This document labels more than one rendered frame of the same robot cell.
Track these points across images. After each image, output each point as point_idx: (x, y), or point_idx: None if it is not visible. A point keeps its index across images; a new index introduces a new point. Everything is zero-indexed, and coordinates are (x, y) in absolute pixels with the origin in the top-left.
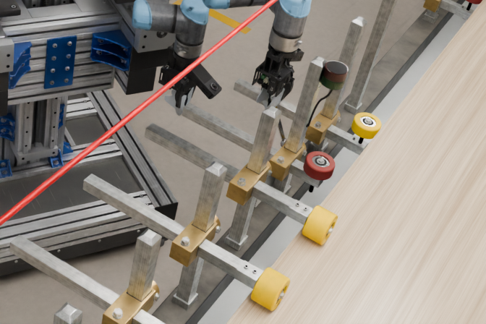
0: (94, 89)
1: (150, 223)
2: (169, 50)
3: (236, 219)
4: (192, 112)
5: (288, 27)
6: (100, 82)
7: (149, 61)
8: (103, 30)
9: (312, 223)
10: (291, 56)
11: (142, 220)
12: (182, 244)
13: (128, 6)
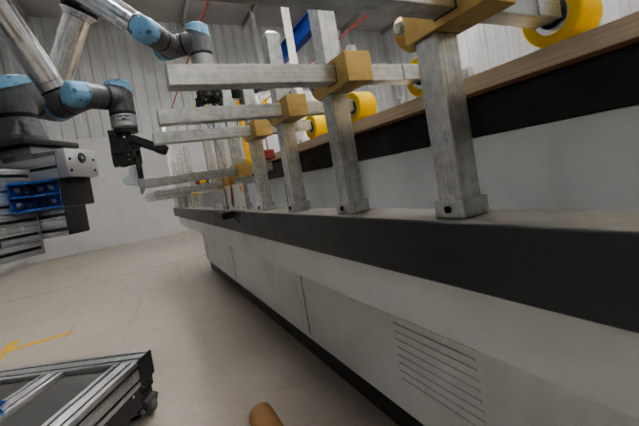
0: (27, 255)
1: (249, 110)
2: (110, 132)
3: (261, 180)
4: (154, 178)
5: (205, 44)
6: (31, 245)
7: (77, 196)
8: (15, 182)
9: (318, 117)
10: None
11: (242, 113)
12: (293, 93)
13: (32, 155)
